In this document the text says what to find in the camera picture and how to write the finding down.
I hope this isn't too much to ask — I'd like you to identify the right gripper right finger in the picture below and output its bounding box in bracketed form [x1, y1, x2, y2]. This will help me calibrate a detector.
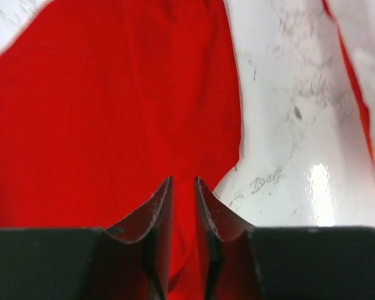
[194, 177, 261, 299]

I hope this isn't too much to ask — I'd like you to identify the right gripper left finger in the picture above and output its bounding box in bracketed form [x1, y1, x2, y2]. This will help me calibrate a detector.
[106, 176, 173, 299]

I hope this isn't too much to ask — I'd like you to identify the red t shirt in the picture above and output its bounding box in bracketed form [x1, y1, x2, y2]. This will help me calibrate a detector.
[0, 1, 241, 299]
[322, 0, 375, 167]

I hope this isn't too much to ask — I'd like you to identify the folded red t shirt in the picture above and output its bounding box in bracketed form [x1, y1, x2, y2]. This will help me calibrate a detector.
[322, 0, 375, 167]

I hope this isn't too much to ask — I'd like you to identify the folded white t shirt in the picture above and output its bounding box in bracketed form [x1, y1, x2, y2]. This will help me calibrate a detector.
[330, 1, 375, 174]

